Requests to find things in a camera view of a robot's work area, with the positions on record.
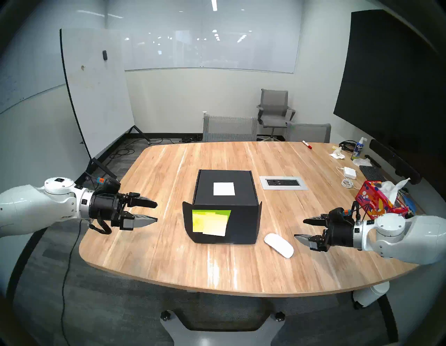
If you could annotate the black keyboard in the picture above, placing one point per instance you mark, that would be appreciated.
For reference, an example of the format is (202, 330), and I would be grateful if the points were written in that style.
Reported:
(372, 173)

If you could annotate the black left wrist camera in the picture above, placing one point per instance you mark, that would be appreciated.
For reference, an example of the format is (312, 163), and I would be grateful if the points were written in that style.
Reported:
(108, 185)

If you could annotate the flat white tissue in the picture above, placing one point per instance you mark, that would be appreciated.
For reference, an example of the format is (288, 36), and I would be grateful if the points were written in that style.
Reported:
(362, 162)

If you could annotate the whiteboard cleaner spray bottle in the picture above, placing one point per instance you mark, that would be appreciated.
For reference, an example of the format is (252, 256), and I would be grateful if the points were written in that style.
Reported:
(358, 150)

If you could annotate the colourful red tissue box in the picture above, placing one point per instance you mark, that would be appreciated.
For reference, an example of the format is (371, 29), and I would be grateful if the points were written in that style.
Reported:
(371, 198)

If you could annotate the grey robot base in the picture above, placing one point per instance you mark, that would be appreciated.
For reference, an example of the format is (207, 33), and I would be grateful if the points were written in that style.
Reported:
(223, 339)

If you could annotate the crumpled white tissue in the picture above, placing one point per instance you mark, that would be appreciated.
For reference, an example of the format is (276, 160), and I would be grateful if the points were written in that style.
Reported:
(337, 154)

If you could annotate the white power adapter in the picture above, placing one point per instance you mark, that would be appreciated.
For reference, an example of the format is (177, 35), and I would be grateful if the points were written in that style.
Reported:
(350, 173)

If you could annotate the white tissue in box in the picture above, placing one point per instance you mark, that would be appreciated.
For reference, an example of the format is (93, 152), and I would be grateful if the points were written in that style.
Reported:
(392, 192)

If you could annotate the large black wall screen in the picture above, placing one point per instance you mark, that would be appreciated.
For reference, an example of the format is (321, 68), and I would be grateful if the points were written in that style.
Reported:
(390, 80)

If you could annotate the mobile whiteboard on stand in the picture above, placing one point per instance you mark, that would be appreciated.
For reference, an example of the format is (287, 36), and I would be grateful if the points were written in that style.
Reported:
(97, 94)

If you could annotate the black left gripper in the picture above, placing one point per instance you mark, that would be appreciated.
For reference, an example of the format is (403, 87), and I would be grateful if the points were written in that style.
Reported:
(104, 205)

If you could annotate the black video sound bar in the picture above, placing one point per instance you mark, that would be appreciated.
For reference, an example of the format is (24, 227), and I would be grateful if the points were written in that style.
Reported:
(393, 160)

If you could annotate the white computer mouse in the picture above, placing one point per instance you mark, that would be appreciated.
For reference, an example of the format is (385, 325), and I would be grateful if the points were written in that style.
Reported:
(278, 246)

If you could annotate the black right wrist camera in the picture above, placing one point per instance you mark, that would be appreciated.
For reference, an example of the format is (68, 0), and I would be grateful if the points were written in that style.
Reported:
(339, 213)

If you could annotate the grey ribbed mesh chair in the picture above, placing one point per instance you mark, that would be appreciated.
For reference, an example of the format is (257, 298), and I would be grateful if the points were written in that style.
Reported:
(230, 128)

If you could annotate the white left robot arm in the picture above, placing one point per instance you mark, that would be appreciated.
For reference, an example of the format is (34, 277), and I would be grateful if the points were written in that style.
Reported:
(35, 205)

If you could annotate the lime green sticky note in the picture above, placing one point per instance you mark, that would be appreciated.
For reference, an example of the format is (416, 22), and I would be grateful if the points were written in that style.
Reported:
(224, 212)

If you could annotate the black cardboard box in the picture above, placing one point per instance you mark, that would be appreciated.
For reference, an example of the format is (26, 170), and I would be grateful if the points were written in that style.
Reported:
(244, 223)

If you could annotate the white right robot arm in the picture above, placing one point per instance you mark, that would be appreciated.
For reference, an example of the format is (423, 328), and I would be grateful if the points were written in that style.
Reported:
(411, 237)

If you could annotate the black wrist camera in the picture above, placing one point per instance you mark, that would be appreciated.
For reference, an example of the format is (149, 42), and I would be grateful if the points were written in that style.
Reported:
(108, 185)
(339, 213)

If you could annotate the glass wall board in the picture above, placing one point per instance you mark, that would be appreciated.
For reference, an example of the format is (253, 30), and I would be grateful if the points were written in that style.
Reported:
(216, 49)

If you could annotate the wall whiteboard with writing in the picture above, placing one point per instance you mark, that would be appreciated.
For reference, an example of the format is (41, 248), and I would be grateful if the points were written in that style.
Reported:
(24, 87)

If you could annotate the grey office chair with armrests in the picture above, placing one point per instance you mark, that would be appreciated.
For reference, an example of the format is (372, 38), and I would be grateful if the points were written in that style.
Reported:
(275, 104)

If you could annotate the pale yellow sticky note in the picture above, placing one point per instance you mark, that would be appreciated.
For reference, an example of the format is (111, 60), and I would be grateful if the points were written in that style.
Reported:
(216, 227)
(224, 188)

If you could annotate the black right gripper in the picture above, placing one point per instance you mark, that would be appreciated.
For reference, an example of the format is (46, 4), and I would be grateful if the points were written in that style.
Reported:
(339, 233)

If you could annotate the red whiteboard marker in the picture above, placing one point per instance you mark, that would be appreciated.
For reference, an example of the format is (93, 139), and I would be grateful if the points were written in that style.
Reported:
(307, 144)

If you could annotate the grey table power outlet plate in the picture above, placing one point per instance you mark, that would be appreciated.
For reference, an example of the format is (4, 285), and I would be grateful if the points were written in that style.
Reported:
(284, 183)

